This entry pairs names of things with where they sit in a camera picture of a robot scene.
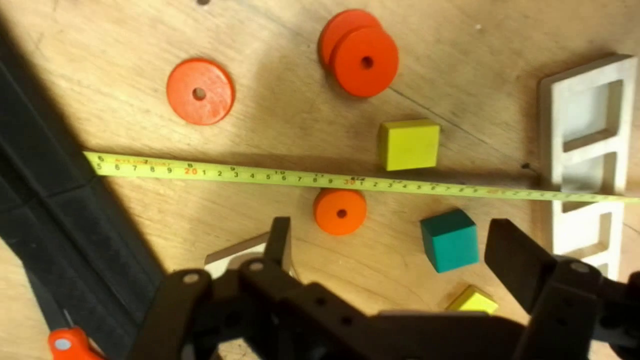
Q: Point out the yellow wooden cube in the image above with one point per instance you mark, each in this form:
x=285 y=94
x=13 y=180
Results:
x=408 y=144

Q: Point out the small orange disc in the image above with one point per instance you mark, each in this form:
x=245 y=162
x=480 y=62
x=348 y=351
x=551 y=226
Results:
x=340 y=212

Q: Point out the thick orange wooden disc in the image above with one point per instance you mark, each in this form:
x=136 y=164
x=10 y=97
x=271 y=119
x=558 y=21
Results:
x=358 y=52

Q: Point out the white wooden peg rack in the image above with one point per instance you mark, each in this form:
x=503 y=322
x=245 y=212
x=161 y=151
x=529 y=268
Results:
x=233 y=256

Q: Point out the yellow measuring tape blade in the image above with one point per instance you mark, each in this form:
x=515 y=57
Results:
x=161 y=169

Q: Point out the black bar clamp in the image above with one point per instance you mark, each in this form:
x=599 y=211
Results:
x=63 y=221

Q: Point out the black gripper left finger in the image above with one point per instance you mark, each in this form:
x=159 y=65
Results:
x=278 y=243

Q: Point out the white wooden frame block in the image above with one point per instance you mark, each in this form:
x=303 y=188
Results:
x=586 y=121

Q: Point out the teal wooden cube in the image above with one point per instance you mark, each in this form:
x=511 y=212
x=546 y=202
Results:
x=451 y=241

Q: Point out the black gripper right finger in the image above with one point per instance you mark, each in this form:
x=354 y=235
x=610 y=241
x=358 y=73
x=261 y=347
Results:
x=517 y=261

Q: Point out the flat orange wooden disc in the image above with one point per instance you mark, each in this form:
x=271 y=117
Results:
x=201 y=90

